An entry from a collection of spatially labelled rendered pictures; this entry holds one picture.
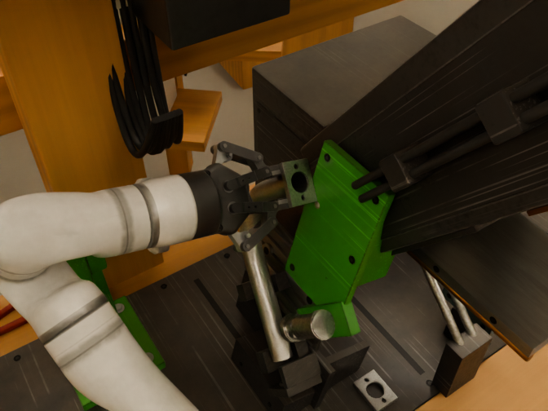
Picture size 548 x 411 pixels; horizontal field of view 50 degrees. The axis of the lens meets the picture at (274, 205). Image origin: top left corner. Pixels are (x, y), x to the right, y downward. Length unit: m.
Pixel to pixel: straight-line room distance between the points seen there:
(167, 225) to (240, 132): 2.21
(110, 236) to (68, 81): 0.28
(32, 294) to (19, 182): 2.16
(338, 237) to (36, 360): 0.52
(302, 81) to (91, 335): 0.48
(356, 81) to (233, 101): 2.18
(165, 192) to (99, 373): 0.19
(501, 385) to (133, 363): 0.59
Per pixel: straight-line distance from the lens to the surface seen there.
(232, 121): 2.88
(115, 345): 0.57
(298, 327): 0.77
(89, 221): 0.59
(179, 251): 1.11
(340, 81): 0.87
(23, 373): 1.00
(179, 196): 0.62
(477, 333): 0.88
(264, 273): 0.83
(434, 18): 3.90
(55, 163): 0.87
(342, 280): 0.73
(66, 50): 0.80
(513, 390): 0.98
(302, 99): 0.83
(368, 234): 0.68
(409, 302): 1.03
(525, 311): 0.77
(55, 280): 0.62
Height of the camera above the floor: 1.71
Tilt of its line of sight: 44 degrees down
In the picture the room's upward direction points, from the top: straight up
